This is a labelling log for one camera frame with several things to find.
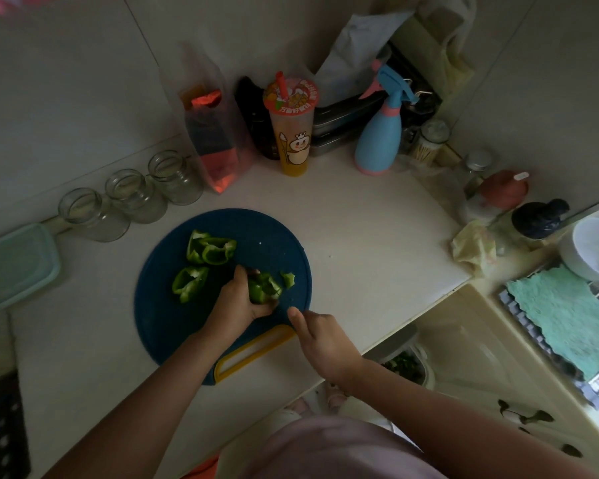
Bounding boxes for person's left hand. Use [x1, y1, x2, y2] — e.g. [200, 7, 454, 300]
[201, 265, 280, 341]

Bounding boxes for person's right hand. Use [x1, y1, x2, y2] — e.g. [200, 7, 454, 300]
[287, 307, 364, 391]

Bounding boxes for person's right forearm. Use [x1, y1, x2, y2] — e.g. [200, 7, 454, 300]
[327, 358, 599, 479]

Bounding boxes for person's left forearm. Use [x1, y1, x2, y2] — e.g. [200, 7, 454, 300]
[42, 326, 245, 479]

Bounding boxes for round blue cutting board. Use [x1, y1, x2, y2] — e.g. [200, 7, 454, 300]
[133, 208, 313, 386]

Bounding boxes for person's pink slipper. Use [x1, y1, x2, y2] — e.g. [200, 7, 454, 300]
[326, 381, 352, 413]

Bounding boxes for container with green scraps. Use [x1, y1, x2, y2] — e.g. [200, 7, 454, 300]
[364, 325, 436, 391]

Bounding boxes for clear glass jar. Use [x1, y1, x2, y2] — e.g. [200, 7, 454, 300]
[104, 168, 168, 224]
[148, 150, 204, 206]
[58, 187, 131, 243]

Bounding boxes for person's pink clothing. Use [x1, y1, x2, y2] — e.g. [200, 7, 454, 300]
[215, 411, 447, 479]

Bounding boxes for orange drink cup with straw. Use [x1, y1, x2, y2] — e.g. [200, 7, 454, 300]
[263, 71, 320, 177]

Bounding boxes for metal tin box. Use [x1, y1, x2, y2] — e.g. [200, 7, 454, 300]
[312, 92, 386, 136]
[309, 127, 365, 157]

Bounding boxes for clear bag with red packet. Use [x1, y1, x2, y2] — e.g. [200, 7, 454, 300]
[160, 42, 256, 195]

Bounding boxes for black pouch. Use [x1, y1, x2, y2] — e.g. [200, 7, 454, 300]
[235, 76, 280, 161]

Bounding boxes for blue and pink spray bottle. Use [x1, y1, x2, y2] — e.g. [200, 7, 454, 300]
[354, 59, 420, 176]

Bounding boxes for crumpled yellowish cloth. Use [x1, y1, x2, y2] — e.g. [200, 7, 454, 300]
[451, 219, 498, 278]

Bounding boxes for cream sink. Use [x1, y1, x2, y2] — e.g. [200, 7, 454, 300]
[364, 283, 599, 479]

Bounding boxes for toothpick jar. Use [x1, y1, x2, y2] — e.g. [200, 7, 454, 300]
[408, 119, 451, 168]

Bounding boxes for pale green lidded container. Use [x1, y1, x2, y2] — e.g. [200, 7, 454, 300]
[0, 223, 62, 313]

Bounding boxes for small jar with metal lid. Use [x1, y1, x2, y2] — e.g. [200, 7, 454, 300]
[457, 149, 494, 196]

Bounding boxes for bottle with pink cap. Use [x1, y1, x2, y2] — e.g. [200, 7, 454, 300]
[457, 169, 531, 225]

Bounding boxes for grey plastic bag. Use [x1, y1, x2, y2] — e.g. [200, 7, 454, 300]
[314, 11, 416, 109]

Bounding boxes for black stove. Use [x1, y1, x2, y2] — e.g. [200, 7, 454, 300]
[0, 369, 32, 479]

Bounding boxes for bottle with black cap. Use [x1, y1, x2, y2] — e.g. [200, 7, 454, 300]
[489, 198, 571, 257]

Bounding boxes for metal drying rack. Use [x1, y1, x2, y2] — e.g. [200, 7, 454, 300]
[497, 194, 599, 412]

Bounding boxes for green dish cloth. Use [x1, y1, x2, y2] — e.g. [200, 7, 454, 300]
[506, 264, 599, 381]

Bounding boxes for pale yellow plastic bag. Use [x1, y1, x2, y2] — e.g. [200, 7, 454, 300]
[389, 0, 479, 102]

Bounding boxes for white bowl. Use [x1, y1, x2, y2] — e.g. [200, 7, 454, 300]
[558, 217, 599, 284]

